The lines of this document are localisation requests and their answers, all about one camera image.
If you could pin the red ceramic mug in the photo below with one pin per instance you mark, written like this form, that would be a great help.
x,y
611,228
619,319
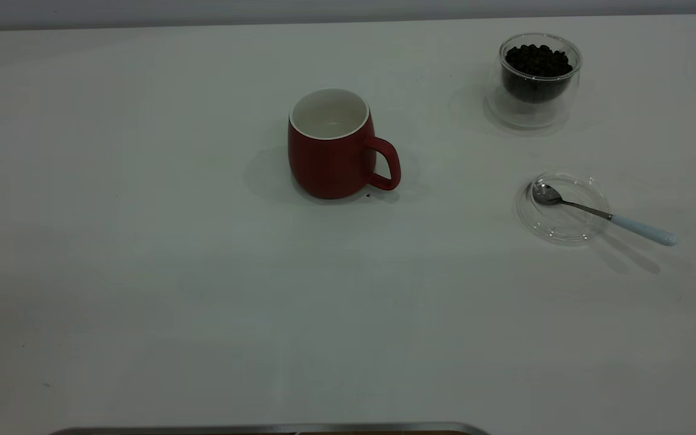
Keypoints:
x,y
330,169

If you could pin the clear glass saucer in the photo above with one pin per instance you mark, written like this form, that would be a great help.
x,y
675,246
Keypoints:
x,y
559,226

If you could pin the dark coffee beans heap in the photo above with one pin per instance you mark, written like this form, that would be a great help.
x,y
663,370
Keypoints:
x,y
538,63

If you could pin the silver metal tray rim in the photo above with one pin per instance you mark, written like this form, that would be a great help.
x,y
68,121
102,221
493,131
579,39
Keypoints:
x,y
263,429

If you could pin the clear double-wall glass cup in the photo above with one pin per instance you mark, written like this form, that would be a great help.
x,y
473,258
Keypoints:
x,y
529,115

